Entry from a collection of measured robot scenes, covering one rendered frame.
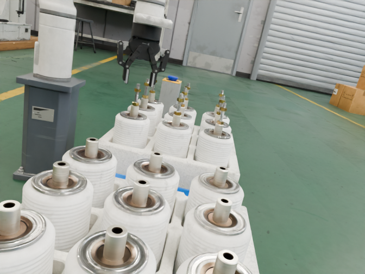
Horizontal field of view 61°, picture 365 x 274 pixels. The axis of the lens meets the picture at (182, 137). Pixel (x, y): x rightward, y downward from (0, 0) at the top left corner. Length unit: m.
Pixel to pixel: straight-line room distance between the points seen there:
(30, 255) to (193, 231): 0.20
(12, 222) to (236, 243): 0.27
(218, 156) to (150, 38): 0.35
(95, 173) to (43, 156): 0.45
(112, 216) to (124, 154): 0.41
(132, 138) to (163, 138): 0.09
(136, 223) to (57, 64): 0.60
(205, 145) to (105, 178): 0.35
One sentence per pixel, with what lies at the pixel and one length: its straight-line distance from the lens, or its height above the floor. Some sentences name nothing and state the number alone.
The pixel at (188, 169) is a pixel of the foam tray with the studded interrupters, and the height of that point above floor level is 0.16.
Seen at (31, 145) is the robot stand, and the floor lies 0.11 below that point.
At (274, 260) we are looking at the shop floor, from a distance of 0.87.
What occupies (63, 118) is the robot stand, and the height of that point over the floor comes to 0.20.
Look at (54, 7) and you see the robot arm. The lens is 0.92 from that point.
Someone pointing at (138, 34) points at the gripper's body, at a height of 0.47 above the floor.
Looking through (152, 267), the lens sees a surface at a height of 0.25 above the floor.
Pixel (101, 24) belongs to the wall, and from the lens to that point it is 5.98.
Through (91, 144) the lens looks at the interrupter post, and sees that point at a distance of 0.57.
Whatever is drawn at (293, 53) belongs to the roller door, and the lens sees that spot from 6.15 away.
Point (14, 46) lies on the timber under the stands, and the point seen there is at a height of 0.04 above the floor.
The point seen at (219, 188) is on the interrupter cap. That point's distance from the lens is 0.54.
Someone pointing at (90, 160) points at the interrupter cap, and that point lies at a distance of 0.56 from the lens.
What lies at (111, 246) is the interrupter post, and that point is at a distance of 0.34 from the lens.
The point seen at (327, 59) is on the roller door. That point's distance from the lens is 6.40.
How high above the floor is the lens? 0.48
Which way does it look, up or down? 17 degrees down
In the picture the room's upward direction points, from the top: 12 degrees clockwise
